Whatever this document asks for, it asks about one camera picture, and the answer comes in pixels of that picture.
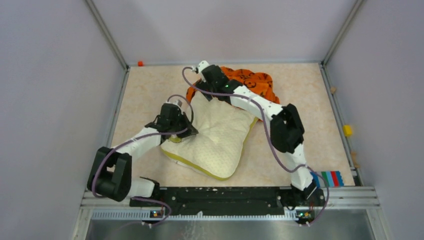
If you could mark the multicolour toy brick stack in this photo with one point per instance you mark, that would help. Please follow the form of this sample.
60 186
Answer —
332 179

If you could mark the yellow toy block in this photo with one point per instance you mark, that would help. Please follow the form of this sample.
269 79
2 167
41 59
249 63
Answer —
347 130

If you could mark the aluminium front rail frame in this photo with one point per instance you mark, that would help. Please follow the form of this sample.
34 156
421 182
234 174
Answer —
343 198

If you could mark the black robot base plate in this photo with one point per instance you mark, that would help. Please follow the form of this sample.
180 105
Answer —
231 201

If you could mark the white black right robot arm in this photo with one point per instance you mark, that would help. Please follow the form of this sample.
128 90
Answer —
284 130

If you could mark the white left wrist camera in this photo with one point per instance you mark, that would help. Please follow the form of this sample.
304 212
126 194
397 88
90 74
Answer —
179 103

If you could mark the orange patterned pillowcase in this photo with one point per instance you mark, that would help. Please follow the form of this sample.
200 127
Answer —
258 82

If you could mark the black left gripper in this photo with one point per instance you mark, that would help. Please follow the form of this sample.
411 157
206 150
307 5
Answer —
191 131

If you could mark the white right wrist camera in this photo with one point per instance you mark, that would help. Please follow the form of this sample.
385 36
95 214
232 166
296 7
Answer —
201 66

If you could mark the tan wooden piece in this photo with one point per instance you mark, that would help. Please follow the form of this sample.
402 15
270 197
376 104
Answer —
355 163

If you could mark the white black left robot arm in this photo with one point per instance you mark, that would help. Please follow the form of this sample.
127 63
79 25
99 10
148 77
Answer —
111 172

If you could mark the small tan wooden block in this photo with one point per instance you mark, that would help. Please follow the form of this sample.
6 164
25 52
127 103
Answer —
333 90

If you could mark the white pillow yellow edge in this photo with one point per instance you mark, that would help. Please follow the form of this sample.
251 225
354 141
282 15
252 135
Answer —
217 148

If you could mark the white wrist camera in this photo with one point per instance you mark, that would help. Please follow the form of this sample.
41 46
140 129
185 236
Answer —
179 103
201 66

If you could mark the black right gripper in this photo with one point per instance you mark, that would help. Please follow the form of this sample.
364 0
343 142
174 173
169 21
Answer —
203 84

